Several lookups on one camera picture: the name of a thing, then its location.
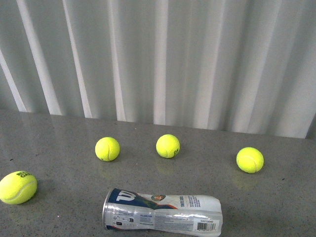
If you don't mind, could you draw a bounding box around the yellow tennis ball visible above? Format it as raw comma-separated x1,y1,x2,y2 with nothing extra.
0,171,37,204
236,147,264,173
156,134,180,158
95,137,120,162

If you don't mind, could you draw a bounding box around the far left yellow tennis ball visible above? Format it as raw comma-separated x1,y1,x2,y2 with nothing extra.
0,171,37,204

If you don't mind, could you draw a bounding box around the right yellow tennis ball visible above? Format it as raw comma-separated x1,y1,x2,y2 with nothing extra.
236,147,264,173

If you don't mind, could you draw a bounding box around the clear plastic tennis ball can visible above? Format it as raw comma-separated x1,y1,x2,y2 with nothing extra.
102,188,223,237

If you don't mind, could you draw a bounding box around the middle yellow tennis ball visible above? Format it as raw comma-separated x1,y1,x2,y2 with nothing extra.
156,134,180,158

